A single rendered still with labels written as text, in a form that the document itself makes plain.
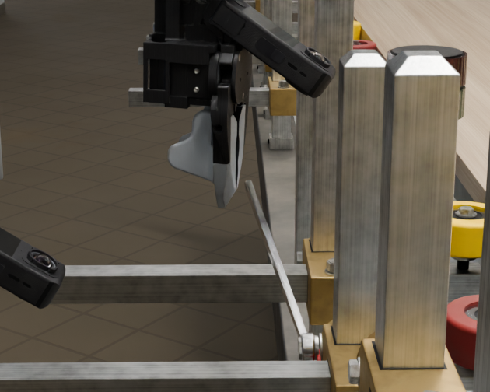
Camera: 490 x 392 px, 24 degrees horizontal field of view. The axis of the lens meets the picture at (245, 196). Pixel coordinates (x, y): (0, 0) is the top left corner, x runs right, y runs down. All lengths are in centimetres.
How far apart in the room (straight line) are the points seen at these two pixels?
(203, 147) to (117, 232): 288
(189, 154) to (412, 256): 40
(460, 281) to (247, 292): 21
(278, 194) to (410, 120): 128
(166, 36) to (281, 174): 103
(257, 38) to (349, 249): 20
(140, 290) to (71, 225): 282
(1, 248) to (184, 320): 230
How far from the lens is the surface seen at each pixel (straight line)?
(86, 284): 113
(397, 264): 63
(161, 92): 97
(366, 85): 85
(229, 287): 112
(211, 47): 95
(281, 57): 95
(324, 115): 111
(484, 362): 40
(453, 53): 87
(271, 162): 207
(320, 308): 110
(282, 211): 178
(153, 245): 372
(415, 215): 62
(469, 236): 110
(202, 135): 99
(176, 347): 299
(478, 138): 145
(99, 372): 90
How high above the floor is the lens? 125
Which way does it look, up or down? 17 degrees down
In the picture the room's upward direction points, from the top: straight up
